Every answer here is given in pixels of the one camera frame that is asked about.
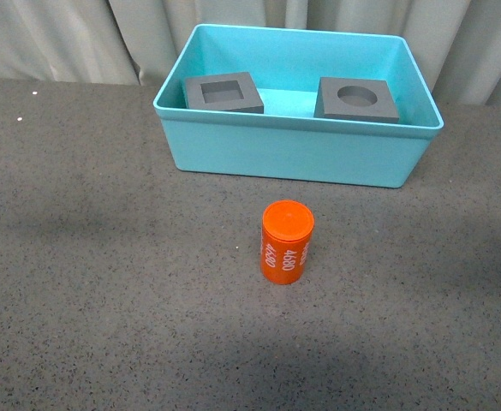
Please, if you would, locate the orange cylinder part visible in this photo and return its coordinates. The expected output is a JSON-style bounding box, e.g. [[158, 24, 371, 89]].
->
[[260, 200, 315, 285]]

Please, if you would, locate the gray block with square hole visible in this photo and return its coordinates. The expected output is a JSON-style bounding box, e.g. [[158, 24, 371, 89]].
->
[[184, 72, 265, 114]]

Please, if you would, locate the blue plastic box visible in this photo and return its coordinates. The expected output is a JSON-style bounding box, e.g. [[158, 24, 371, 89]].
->
[[153, 24, 444, 188]]

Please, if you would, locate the gray block with round hole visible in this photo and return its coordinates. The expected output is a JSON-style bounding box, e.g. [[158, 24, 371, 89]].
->
[[313, 77, 400, 123]]

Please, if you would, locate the white curtain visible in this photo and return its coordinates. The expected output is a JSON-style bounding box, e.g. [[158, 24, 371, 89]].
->
[[0, 0, 501, 105]]

